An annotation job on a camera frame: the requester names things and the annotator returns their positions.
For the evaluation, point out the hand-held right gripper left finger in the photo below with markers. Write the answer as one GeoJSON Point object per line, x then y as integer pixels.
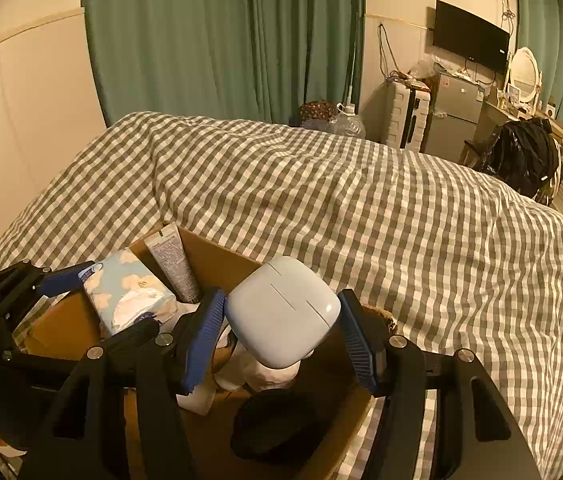
{"type": "Point", "coordinates": [206, 340]}

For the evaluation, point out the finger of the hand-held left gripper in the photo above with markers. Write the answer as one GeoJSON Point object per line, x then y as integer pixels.
{"type": "Point", "coordinates": [66, 280]}
{"type": "Point", "coordinates": [129, 338]}

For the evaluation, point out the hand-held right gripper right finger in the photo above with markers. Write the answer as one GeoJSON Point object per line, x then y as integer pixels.
{"type": "Point", "coordinates": [359, 345]}

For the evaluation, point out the light blue tissue pack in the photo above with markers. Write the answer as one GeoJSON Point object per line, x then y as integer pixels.
{"type": "Point", "coordinates": [129, 292]}

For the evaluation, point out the white cloth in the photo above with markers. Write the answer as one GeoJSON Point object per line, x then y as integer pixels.
{"type": "Point", "coordinates": [261, 375]}

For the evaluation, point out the brown cardboard box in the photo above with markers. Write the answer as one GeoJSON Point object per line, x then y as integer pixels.
{"type": "Point", "coordinates": [221, 265]}

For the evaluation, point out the light blue plastic case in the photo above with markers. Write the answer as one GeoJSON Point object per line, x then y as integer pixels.
{"type": "Point", "coordinates": [281, 310]}

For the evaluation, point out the white squeeze tube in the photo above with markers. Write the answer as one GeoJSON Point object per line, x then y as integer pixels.
{"type": "Point", "coordinates": [174, 262]}

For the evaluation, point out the black funnel-shaped hood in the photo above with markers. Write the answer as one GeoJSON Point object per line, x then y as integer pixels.
{"type": "Point", "coordinates": [279, 427]}

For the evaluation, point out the grey checked blanket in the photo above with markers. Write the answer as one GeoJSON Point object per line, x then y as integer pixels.
{"type": "Point", "coordinates": [386, 210]}

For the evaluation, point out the clear water jug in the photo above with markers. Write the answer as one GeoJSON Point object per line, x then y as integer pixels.
{"type": "Point", "coordinates": [349, 121]}

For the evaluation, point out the white ribbed suitcase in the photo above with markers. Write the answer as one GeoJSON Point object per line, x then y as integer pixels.
{"type": "Point", "coordinates": [406, 115]}

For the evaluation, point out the brown patterned bag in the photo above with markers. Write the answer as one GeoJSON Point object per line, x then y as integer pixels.
{"type": "Point", "coordinates": [317, 111]}

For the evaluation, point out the silver small fridge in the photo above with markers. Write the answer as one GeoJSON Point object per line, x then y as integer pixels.
{"type": "Point", "coordinates": [454, 115]}

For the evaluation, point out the black jacket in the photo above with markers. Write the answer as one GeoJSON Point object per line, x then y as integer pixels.
{"type": "Point", "coordinates": [524, 155]}

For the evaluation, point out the white pole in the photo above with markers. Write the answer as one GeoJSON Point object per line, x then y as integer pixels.
{"type": "Point", "coordinates": [353, 75]}

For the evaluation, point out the wide green curtain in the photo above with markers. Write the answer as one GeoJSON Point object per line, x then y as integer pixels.
{"type": "Point", "coordinates": [211, 40]}

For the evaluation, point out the clear plastic bag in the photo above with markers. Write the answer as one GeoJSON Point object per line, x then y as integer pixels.
{"type": "Point", "coordinates": [422, 67]}

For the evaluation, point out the oval white mirror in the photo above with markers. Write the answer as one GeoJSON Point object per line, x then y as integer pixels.
{"type": "Point", "coordinates": [524, 72]}

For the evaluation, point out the black flat television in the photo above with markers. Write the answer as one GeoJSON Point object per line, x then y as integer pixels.
{"type": "Point", "coordinates": [469, 35]}

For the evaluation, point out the narrow green curtain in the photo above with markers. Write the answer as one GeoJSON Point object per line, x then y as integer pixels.
{"type": "Point", "coordinates": [544, 20]}

